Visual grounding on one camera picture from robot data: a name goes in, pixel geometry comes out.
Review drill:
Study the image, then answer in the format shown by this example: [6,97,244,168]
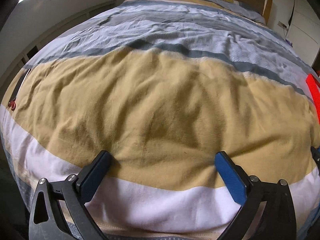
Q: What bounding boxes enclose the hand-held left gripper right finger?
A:
[215,151,298,240]

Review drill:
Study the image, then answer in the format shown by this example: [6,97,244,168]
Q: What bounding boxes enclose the charging cable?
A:
[285,0,298,43]

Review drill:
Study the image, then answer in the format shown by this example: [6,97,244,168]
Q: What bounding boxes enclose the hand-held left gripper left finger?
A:
[29,150,112,240]

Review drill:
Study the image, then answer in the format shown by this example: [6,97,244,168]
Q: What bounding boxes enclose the grey striped pillow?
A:
[207,0,266,23]

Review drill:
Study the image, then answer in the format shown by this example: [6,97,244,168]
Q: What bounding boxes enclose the striped grey yellow duvet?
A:
[0,0,320,240]

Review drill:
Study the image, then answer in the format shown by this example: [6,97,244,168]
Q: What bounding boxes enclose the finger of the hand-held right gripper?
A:
[311,146,320,168]

